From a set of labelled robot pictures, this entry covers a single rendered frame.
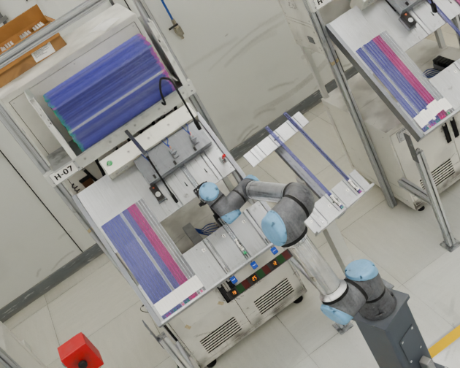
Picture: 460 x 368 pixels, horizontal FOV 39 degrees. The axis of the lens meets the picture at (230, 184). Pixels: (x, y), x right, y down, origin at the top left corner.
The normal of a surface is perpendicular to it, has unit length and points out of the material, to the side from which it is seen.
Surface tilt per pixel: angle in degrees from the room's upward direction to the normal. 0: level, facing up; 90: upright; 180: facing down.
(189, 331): 90
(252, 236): 44
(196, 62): 90
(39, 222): 90
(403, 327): 90
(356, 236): 0
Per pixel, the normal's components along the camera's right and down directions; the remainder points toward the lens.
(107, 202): -0.03, -0.25
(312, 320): -0.43, -0.73
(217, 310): 0.40, 0.38
